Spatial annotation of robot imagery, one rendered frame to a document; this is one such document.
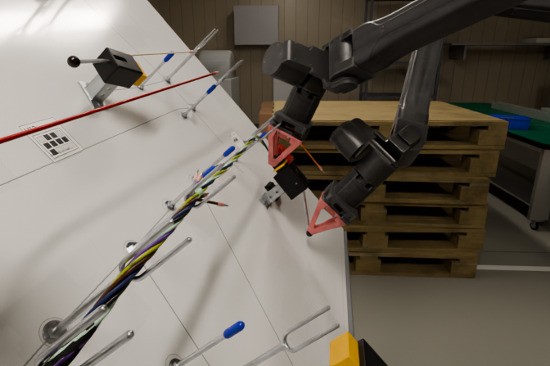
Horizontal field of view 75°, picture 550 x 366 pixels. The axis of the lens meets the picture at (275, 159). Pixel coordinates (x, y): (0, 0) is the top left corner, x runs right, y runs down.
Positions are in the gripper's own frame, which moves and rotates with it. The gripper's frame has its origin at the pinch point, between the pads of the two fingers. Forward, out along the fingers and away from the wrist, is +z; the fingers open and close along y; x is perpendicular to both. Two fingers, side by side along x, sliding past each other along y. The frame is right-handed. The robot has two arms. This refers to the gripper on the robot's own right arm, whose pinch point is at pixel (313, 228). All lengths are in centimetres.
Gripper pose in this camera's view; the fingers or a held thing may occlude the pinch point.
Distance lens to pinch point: 72.8
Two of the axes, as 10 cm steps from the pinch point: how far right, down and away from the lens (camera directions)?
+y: -2.4, 1.9, -9.5
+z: -6.4, 7.1, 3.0
